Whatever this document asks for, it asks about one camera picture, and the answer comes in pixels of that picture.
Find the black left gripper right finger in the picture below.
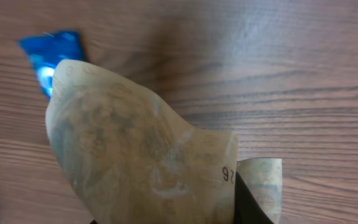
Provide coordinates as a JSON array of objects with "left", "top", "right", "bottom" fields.
[{"left": 233, "top": 174, "right": 273, "bottom": 224}]

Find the blue Oreo cookie pack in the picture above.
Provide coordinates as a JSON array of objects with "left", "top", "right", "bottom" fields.
[{"left": 18, "top": 30, "right": 86, "bottom": 98}]

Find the beige paper bag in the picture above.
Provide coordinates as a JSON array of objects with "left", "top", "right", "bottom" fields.
[{"left": 45, "top": 59, "right": 282, "bottom": 223}]

